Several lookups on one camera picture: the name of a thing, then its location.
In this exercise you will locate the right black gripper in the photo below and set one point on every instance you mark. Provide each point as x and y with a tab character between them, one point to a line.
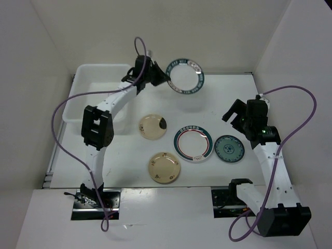
239	107

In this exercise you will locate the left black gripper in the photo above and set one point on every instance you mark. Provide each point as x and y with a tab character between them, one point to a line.
161	77

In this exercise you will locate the white plate dark green rim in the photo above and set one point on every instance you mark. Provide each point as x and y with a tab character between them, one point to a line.
186	76

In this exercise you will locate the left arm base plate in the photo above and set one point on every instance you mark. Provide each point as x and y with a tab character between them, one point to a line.
87	209

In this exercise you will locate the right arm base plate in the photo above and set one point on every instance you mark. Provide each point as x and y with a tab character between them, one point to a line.
225	206

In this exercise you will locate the white plastic bin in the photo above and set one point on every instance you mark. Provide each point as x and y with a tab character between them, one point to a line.
99	78

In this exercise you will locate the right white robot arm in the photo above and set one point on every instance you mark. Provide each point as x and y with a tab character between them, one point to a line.
279	212

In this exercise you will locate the beige plate with black patch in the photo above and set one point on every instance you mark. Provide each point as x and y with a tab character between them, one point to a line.
152	126

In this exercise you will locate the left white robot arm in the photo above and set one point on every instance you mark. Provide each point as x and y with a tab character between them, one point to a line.
97	124

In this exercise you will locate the beige plate with red marks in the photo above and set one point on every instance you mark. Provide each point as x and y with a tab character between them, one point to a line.
164	167

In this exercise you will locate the white plate red green rim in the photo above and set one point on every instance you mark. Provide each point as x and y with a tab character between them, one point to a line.
193	143

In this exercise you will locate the teal patterned small plate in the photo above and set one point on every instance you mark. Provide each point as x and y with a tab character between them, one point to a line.
229	148

